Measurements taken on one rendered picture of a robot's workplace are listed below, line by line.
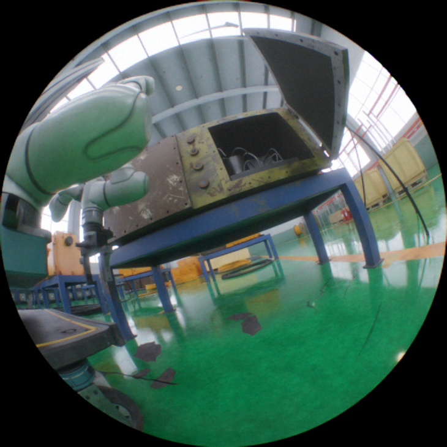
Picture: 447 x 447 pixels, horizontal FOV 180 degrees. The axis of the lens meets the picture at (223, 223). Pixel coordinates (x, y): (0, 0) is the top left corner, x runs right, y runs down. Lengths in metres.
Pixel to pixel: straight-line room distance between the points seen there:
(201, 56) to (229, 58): 1.48
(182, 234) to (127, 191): 0.34
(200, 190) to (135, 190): 0.33
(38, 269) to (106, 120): 0.22
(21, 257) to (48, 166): 0.13
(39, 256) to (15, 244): 0.05
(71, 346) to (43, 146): 0.27
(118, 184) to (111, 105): 0.35
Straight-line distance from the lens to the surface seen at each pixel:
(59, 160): 0.25
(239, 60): 9.46
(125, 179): 0.52
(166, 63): 8.68
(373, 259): 1.01
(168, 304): 1.63
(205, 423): 0.47
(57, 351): 0.26
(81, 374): 0.35
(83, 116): 0.23
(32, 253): 0.27
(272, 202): 0.68
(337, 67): 0.49
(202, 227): 0.67
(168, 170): 0.81
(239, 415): 0.45
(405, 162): 4.73
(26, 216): 0.31
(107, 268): 0.47
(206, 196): 0.67
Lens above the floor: 0.39
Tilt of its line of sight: 14 degrees up
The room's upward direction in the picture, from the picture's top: 19 degrees counter-clockwise
